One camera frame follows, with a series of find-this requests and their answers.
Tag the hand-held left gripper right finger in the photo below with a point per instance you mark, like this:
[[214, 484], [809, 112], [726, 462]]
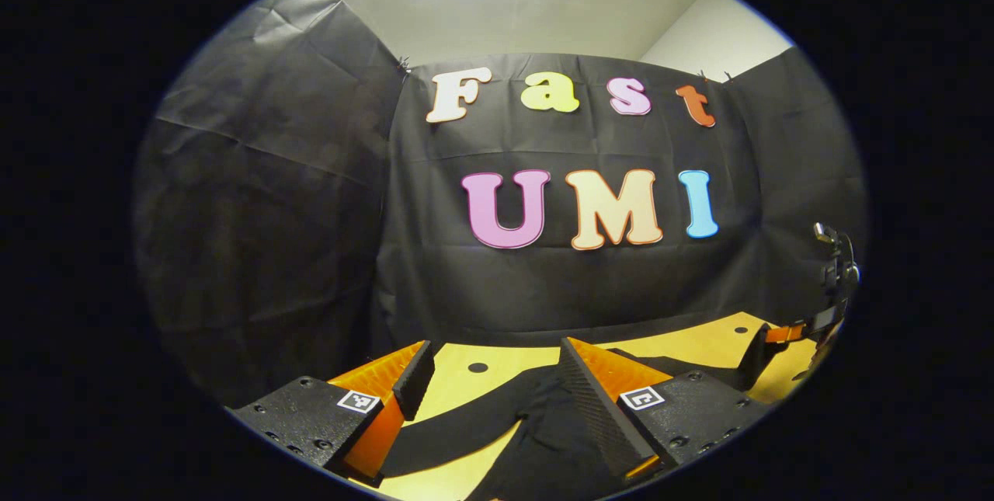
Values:
[[598, 408]]

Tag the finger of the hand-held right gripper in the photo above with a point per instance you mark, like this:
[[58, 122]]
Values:
[[755, 357]]

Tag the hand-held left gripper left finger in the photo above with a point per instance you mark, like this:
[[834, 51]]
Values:
[[415, 380]]

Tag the black shirt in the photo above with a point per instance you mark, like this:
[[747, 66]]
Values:
[[543, 439]]

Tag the black backdrop cloth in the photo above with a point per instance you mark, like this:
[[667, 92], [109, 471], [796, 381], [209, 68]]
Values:
[[543, 291]]

